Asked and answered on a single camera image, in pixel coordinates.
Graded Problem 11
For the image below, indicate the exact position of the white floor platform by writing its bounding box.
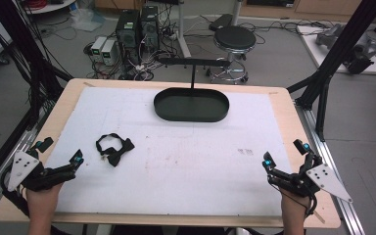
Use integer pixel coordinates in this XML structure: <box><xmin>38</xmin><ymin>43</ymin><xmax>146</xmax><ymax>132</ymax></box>
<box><xmin>296</xmin><ymin>23</ymin><xmax>376</xmax><ymax>76</ymax></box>

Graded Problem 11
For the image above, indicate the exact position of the black metal frame post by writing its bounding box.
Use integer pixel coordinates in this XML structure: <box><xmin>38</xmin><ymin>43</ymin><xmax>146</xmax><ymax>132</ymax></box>
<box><xmin>286</xmin><ymin>0</ymin><xmax>376</xmax><ymax>142</ymax></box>
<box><xmin>0</xmin><ymin>0</ymin><xmax>73</xmax><ymax>130</ymax></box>

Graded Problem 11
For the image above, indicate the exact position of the white round table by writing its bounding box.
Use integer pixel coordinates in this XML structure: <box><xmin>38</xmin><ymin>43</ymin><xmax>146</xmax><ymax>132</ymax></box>
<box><xmin>21</xmin><ymin>0</ymin><xmax>77</xmax><ymax>15</ymax></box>

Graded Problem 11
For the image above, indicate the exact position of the tangle of floor cables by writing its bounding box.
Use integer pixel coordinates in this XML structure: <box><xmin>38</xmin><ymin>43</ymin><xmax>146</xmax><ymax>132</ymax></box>
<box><xmin>83</xmin><ymin>42</ymin><xmax>180</xmax><ymax>82</ymax></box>

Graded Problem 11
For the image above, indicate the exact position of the black round stool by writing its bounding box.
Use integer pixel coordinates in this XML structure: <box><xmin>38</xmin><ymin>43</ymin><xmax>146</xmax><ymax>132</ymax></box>
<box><xmin>206</xmin><ymin>24</ymin><xmax>259</xmax><ymax>85</ymax></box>

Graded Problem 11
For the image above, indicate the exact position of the white desk leg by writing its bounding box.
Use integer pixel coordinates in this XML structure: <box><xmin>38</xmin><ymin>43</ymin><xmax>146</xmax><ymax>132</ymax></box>
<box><xmin>175</xmin><ymin>0</ymin><xmax>192</xmax><ymax>59</ymax></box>

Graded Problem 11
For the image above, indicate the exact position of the black computer tower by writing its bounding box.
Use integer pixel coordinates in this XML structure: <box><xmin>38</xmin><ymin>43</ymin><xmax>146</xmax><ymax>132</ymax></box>
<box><xmin>139</xmin><ymin>4</ymin><xmax>162</xmax><ymax>52</ymax></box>
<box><xmin>115</xmin><ymin>9</ymin><xmax>142</xmax><ymax>66</ymax></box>

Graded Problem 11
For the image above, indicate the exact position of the black flat case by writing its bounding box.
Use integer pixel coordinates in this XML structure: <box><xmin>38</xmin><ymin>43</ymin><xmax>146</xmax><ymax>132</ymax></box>
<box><xmin>208</xmin><ymin>13</ymin><xmax>235</xmax><ymax>32</ymax></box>

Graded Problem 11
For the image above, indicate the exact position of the person's left hand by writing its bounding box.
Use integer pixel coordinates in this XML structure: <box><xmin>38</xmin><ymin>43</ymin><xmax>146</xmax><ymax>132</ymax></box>
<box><xmin>25</xmin><ymin>182</ymin><xmax>64</xmax><ymax>216</ymax></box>

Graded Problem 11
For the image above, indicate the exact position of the white power supply unit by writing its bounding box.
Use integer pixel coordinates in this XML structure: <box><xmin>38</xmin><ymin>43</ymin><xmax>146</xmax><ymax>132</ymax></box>
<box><xmin>101</xmin><ymin>38</ymin><xmax>120</xmax><ymax>68</ymax></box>
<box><xmin>90</xmin><ymin>35</ymin><xmax>108</xmax><ymax>63</ymax></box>

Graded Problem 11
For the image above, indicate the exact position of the black stand with oval tray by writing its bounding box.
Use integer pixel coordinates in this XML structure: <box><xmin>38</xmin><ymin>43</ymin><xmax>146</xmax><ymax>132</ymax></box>
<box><xmin>153</xmin><ymin>57</ymin><xmax>231</xmax><ymax>123</ymax></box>

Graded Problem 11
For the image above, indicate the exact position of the black bow tie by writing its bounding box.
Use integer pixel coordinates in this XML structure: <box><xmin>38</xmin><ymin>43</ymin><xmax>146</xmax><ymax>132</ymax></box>
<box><xmin>95</xmin><ymin>132</ymin><xmax>136</xmax><ymax>168</ymax></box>

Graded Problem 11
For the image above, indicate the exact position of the aluminium rail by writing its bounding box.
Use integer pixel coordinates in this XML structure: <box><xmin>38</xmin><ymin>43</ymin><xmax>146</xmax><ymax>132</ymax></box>
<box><xmin>0</xmin><ymin>107</ymin><xmax>52</xmax><ymax>223</ymax></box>
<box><xmin>294</xmin><ymin>100</ymin><xmax>367</xmax><ymax>235</ymax></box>

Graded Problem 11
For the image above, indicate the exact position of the clear plastic bag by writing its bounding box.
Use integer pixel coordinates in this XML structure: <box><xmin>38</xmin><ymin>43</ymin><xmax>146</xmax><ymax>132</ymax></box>
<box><xmin>70</xmin><ymin>8</ymin><xmax>107</xmax><ymax>33</ymax></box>

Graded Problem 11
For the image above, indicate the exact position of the grey and black machine part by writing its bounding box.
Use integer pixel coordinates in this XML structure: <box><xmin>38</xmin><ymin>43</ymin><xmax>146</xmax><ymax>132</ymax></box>
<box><xmin>344</xmin><ymin>32</ymin><xmax>376</xmax><ymax>75</ymax></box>

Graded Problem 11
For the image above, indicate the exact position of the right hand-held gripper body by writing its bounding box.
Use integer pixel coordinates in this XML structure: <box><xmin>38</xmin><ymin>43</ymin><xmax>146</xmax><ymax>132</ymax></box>
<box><xmin>266</xmin><ymin>162</ymin><xmax>353</xmax><ymax>204</ymax></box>

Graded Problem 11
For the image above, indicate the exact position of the white table mat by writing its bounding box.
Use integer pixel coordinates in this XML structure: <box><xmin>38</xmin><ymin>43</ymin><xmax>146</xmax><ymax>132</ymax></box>
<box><xmin>44</xmin><ymin>86</ymin><xmax>294</xmax><ymax>217</ymax></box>

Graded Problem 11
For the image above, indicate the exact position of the person's right hand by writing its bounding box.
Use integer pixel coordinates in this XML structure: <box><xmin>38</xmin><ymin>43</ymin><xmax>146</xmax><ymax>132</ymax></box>
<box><xmin>279</xmin><ymin>187</ymin><xmax>311</xmax><ymax>219</ymax></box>

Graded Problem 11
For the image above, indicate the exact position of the long black floor cable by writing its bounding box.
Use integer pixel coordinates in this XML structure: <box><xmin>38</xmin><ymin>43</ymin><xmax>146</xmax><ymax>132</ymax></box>
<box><xmin>238</xmin><ymin>19</ymin><xmax>337</xmax><ymax>45</ymax></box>

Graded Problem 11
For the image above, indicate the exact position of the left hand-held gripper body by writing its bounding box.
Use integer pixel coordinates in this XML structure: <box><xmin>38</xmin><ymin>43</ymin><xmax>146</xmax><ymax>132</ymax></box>
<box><xmin>6</xmin><ymin>148</ymin><xmax>65</xmax><ymax>194</ymax></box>

